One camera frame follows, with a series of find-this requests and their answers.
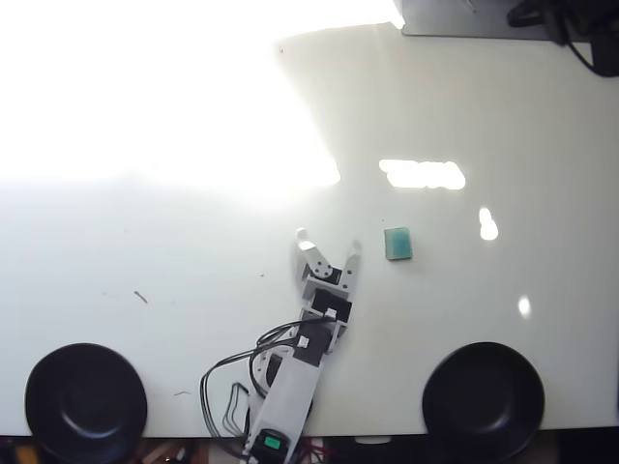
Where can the black round bowl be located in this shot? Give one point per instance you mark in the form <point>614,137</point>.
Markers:
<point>483,401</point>
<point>84,401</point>

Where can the blue cube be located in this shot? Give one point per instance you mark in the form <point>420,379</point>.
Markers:
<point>398,243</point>

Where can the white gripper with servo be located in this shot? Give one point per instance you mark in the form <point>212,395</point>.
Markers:
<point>345,291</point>

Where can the white Koch robot arm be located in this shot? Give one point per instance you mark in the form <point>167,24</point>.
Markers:
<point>290,391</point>

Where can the black block device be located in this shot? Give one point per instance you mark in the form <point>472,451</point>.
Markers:
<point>607,53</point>

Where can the black clamp device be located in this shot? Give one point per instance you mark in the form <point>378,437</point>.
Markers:
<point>537,17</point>

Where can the small dark debris strip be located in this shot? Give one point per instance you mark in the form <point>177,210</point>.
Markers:
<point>141,297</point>

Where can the white bracket under table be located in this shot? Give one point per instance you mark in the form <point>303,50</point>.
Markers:
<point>372,440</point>

